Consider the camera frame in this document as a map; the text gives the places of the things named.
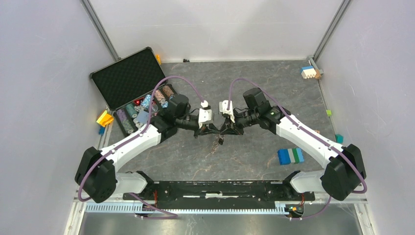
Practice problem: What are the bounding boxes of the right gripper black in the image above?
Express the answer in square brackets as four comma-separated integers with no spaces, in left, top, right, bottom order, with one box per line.
[220,109,258,136]

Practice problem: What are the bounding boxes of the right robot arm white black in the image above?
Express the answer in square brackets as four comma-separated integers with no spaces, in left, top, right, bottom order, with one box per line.
[219,88,366,201]

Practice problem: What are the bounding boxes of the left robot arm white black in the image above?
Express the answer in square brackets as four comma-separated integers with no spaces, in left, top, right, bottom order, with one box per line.
[74,94,217,203]

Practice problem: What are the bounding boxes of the blue green white block stack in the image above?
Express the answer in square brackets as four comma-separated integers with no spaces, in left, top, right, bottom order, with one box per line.
[277,148,304,165]

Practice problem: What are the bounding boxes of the orange yellow block behind case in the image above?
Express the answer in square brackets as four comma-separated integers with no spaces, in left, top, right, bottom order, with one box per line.
[156,54,161,65]

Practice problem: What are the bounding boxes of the black poker chip case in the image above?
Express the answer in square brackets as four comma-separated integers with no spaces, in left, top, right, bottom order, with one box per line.
[90,47,176,137]

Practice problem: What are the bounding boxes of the blue white tan block stack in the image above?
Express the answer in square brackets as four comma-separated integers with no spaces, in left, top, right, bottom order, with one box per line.
[301,66,321,79]

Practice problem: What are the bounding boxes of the small blue block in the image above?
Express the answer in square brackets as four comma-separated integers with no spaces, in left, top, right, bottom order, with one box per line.
[98,126,105,136]

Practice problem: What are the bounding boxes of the teal cube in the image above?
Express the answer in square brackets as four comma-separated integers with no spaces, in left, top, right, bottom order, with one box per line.
[335,134,344,143]

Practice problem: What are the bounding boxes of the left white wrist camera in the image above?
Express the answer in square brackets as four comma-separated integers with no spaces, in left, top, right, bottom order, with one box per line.
[198,100,214,129]

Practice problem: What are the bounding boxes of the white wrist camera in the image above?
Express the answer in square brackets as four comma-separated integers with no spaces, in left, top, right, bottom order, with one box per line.
[219,100,235,123]
[198,100,214,129]

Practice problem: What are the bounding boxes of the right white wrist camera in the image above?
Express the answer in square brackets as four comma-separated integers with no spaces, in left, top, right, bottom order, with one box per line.
[219,100,235,123]

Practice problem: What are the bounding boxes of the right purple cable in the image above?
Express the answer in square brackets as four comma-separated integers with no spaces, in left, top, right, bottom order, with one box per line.
[227,77,368,221]

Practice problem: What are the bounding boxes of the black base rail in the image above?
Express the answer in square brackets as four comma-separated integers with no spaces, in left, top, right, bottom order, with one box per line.
[138,180,315,210]

